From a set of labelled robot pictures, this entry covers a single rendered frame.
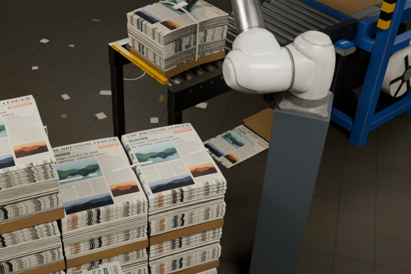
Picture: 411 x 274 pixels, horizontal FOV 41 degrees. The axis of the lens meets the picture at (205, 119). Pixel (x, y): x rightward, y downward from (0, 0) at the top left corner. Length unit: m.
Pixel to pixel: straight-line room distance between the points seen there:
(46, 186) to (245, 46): 0.78
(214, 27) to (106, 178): 0.99
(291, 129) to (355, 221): 1.18
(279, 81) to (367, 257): 1.34
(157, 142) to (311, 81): 0.61
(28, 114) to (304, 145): 0.98
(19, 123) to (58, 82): 2.25
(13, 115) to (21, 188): 0.28
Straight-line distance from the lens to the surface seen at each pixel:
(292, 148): 2.06
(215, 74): 2.55
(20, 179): 1.65
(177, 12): 2.57
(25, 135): 1.75
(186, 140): 2.07
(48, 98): 3.87
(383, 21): 3.17
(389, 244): 3.03
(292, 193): 2.20
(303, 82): 1.90
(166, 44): 2.41
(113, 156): 2.00
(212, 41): 2.58
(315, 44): 1.88
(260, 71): 1.82
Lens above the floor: 2.10
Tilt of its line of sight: 35 degrees down
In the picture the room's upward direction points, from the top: 4 degrees clockwise
